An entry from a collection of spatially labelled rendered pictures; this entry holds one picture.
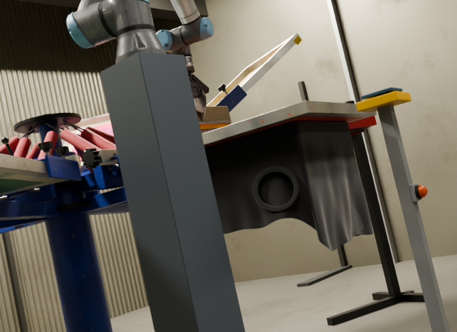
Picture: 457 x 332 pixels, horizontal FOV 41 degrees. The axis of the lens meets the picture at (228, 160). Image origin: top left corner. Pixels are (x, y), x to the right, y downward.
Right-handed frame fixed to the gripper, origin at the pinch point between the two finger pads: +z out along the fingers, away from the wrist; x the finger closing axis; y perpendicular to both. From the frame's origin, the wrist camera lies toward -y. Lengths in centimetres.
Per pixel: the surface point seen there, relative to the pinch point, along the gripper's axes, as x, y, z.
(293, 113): 55, 29, 13
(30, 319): -312, -140, 88
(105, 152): -22.1, 31.6, 6.8
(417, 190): 81, 14, 44
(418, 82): 3, -310, -32
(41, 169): -9, 73, 13
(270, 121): 46, 29, 14
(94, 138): -62, -4, -8
